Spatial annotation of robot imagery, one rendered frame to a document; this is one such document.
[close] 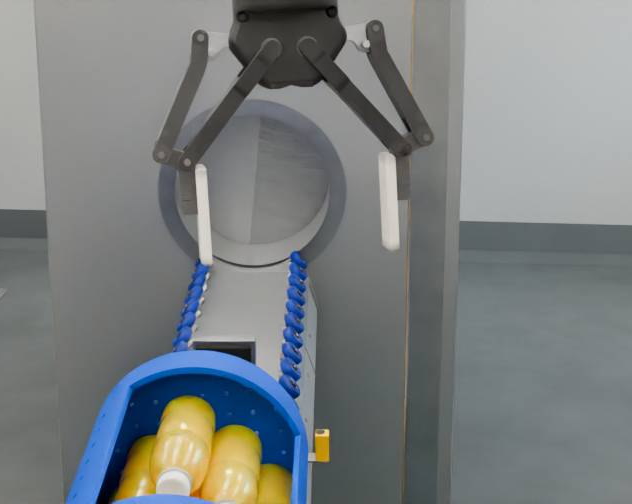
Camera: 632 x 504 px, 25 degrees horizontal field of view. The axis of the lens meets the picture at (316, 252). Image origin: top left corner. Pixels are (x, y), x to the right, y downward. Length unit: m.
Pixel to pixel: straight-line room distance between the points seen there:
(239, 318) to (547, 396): 2.16
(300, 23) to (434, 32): 1.31
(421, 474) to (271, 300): 0.58
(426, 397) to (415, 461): 0.12
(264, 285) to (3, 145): 3.47
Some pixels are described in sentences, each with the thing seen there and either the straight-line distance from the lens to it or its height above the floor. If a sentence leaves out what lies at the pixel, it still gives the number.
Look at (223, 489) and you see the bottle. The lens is 1.74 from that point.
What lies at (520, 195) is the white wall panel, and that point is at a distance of 6.18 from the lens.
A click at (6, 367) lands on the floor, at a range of 5.16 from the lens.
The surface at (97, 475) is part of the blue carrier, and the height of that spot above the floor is 1.21.
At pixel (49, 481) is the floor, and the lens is 4.34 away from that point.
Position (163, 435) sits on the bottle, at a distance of 1.77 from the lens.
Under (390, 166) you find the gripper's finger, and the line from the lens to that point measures 1.05.
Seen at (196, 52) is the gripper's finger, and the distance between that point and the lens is 1.03.
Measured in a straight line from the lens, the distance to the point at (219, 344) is 2.34.
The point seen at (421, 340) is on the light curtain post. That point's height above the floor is 1.03.
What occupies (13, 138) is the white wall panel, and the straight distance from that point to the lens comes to 6.39.
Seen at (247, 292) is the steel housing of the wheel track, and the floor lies 0.93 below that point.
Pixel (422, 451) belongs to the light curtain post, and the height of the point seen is 0.82.
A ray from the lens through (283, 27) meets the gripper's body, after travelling 1.04.
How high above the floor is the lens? 1.94
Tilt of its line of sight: 18 degrees down
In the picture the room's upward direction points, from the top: straight up
